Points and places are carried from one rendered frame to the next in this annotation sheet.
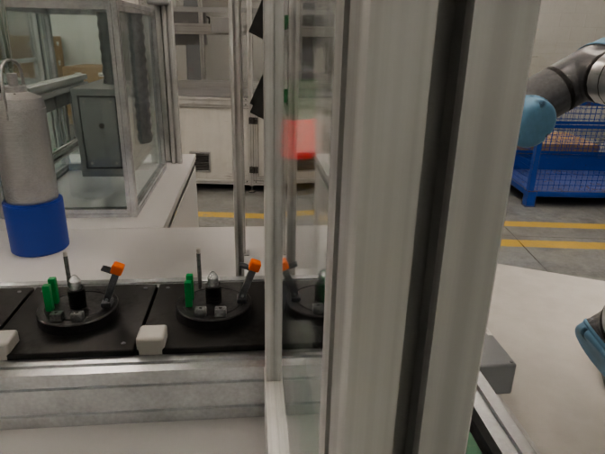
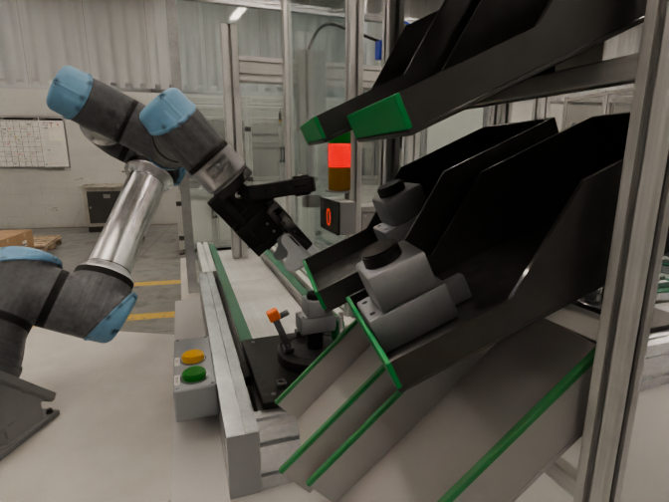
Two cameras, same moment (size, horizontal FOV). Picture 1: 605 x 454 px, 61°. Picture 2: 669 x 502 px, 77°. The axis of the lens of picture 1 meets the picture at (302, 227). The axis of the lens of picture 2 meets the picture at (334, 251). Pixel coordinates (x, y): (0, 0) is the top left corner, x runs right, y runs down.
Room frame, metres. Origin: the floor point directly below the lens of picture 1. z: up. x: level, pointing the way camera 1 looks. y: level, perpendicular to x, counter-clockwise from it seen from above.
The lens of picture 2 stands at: (1.60, -0.23, 1.34)
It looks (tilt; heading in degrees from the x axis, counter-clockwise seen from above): 13 degrees down; 166
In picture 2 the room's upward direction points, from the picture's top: straight up
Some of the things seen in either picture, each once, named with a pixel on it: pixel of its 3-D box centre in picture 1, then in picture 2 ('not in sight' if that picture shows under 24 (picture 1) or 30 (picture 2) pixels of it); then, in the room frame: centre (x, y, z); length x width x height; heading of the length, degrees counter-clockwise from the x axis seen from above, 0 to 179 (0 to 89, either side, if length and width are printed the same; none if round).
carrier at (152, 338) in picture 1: (212, 290); not in sight; (0.85, 0.16, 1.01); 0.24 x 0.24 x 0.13; 6
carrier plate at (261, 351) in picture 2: not in sight; (315, 361); (0.88, -0.09, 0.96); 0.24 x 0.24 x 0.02; 6
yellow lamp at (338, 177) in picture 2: not in sight; (339, 178); (0.68, 0.01, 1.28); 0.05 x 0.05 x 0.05
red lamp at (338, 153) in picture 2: not in sight; (339, 155); (0.68, 0.01, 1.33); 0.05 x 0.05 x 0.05
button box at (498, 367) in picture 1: (469, 344); (194, 373); (0.82, -0.31, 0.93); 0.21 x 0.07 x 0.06; 6
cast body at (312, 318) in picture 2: not in sight; (320, 310); (0.88, -0.08, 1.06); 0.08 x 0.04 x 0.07; 96
